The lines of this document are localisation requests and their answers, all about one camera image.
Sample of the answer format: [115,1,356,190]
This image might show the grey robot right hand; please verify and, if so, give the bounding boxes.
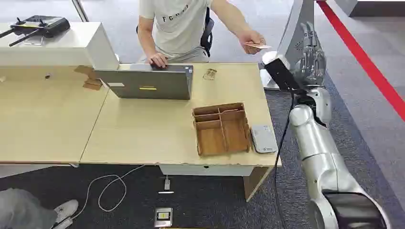
[295,21,327,88]

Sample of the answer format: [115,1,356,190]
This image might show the person's left hand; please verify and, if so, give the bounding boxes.
[237,30,266,56]

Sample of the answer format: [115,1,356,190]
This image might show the person's right hand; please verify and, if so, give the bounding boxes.
[147,52,169,69]

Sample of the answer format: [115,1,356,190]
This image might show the pale card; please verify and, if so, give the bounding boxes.
[245,42,272,50]

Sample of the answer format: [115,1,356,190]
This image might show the grey laptop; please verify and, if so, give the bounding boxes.
[95,63,194,101]

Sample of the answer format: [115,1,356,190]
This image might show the grey metal stand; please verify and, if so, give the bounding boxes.
[259,0,317,91]

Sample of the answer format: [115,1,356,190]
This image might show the person seated at desk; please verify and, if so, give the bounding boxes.
[137,0,267,69]

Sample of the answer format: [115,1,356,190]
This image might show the brown cardboard pieces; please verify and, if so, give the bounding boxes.
[74,65,104,91]

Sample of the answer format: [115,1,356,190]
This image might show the white cabinet box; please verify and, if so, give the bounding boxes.
[0,21,120,71]

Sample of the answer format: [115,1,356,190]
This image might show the slanted metal pole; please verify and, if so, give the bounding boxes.
[71,0,90,23]

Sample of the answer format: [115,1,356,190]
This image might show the grey card reader device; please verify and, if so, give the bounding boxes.
[250,125,279,155]

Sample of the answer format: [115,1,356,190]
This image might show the wooden compartment box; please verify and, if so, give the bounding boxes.
[192,102,253,157]

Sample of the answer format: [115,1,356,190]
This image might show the black remote controller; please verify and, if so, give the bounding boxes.
[0,15,71,47]

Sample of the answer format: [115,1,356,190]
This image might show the white desk underframe panel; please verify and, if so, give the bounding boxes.
[158,164,256,177]

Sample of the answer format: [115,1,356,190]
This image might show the white plug adapter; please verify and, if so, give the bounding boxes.
[158,175,175,195]

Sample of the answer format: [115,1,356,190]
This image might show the silver floor socket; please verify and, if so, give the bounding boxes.
[154,207,173,228]

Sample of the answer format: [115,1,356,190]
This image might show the person's white shoe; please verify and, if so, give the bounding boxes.
[51,199,79,229]

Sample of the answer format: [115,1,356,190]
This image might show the person's grey trouser leg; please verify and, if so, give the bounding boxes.
[0,188,58,229]

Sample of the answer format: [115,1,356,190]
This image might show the black and white wrist camera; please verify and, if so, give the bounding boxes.
[262,50,303,92]

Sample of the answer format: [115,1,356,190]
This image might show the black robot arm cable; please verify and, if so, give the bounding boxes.
[273,90,297,229]

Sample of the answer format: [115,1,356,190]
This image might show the white floor cable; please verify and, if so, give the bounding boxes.
[50,164,146,229]

